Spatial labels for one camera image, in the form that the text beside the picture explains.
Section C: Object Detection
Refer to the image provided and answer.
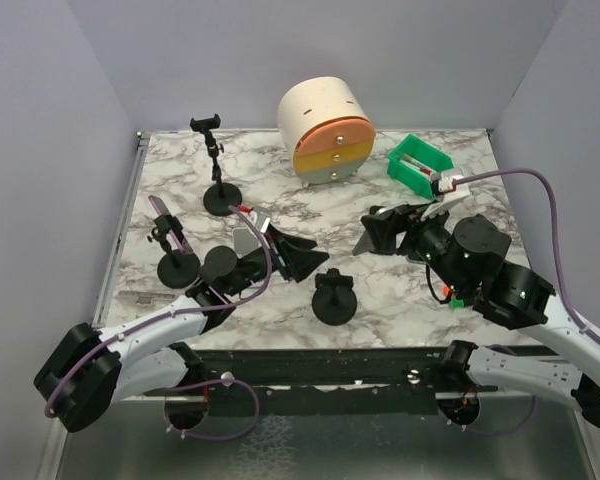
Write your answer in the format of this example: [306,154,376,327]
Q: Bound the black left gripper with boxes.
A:
[226,224,329,298]

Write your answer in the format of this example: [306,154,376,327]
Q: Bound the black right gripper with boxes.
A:
[362,197,469,296]

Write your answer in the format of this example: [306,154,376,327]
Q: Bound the silver phone with dark screen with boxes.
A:
[352,206,396,256]

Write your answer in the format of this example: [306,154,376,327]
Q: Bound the silver folding phone stand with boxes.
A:
[232,228,260,257]

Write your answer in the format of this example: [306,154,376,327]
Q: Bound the black round-base phone stand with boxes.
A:
[311,268,358,326]

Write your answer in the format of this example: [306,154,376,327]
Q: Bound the black adjustable phone stand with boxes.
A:
[189,114,242,217]

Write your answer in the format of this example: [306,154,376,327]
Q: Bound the small black phone stand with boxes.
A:
[156,235,201,289]

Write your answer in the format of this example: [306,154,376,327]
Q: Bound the purple phone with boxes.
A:
[148,195,193,255]

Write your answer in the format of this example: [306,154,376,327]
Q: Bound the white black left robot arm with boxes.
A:
[33,226,329,433]

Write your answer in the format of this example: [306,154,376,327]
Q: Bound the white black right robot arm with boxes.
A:
[355,205,600,429]

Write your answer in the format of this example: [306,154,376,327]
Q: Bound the items inside green bin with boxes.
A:
[401,154,436,182]

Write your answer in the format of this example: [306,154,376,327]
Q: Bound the green plastic bin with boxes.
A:
[387,134,454,199]

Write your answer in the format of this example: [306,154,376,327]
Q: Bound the cream cylindrical drawer organizer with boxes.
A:
[277,76,376,185]

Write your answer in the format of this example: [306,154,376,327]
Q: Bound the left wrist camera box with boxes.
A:
[238,204,271,234]

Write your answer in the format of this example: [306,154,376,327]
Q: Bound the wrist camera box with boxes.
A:
[238,204,271,234]
[422,167,470,219]

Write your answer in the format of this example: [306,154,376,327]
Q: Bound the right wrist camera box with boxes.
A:
[422,167,470,219]

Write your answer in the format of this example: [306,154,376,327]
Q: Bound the black front mounting rail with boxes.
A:
[184,347,475,417]

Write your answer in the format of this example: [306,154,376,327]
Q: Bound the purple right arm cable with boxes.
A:
[444,168,600,436]

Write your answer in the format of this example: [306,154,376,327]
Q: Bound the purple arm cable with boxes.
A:
[44,204,274,441]
[444,168,600,436]

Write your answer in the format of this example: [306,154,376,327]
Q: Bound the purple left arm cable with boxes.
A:
[44,204,274,441]

